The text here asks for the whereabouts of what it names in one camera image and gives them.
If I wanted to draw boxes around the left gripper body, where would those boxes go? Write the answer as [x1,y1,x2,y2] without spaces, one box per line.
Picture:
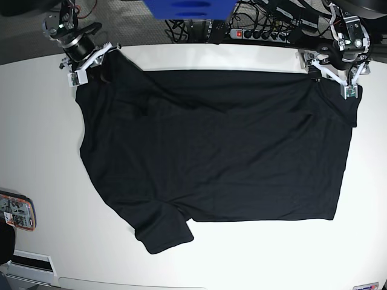
[320,50,369,74]

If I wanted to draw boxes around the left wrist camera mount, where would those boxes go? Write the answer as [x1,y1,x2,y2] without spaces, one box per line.
[297,50,370,100]

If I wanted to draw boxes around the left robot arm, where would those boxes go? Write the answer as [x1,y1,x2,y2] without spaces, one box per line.
[304,1,383,86]

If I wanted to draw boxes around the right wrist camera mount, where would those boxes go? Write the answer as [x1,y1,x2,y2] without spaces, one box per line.
[59,42,122,88]

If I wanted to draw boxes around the black T-shirt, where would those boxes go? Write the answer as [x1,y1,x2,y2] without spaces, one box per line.
[76,51,361,254]

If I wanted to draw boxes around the sticker label card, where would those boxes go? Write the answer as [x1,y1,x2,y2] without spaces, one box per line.
[353,282,379,290]

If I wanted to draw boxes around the white power strip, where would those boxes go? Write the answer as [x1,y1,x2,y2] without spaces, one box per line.
[229,28,290,44]

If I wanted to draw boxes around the black chair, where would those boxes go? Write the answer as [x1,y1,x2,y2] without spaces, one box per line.
[0,222,16,265]

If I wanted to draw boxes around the black power adapter box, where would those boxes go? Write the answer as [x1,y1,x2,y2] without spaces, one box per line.
[285,5,319,33]

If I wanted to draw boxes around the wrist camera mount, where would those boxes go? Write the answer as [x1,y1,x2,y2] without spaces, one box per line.
[297,50,370,100]
[59,42,122,88]

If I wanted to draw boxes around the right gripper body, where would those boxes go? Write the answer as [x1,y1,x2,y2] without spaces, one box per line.
[62,34,102,66]

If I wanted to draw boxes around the black remote control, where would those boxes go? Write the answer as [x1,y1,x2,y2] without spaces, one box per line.
[207,20,228,45]

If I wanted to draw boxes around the blue plastic box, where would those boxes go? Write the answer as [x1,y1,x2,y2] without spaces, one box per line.
[143,0,237,20]

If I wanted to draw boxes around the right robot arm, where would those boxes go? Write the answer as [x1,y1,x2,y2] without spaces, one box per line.
[42,1,114,87]

